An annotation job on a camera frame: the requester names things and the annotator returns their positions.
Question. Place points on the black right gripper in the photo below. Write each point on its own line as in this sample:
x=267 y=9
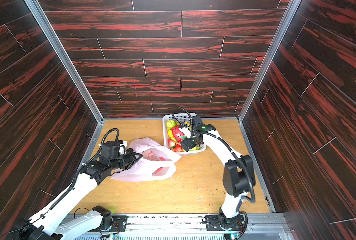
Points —
x=190 y=143

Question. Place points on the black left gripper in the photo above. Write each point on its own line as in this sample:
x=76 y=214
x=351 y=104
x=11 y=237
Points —
x=128 y=156

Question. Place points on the pink plastic bag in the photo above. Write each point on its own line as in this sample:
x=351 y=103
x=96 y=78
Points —
x=158 y=162

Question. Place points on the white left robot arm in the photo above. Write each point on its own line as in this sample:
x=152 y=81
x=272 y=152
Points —
x=47 y=224

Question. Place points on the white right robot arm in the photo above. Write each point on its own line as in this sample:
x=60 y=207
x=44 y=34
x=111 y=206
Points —
x=238 y=174

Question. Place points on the red green fake dragon fruit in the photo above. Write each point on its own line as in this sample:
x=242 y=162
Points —
x=178 y=134

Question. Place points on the red fake strawberry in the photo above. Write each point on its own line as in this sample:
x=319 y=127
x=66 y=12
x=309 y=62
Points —
x=178 y=148

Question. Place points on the light green fake fruit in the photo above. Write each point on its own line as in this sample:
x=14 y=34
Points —
x=170 y=124

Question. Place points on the white perforated plastic basket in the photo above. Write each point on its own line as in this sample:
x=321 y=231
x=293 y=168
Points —
x=181 y=117

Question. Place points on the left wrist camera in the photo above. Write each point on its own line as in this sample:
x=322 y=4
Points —
x=112 y=150

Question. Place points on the metal base rail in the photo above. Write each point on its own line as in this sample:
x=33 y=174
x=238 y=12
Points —
x=191 y=227

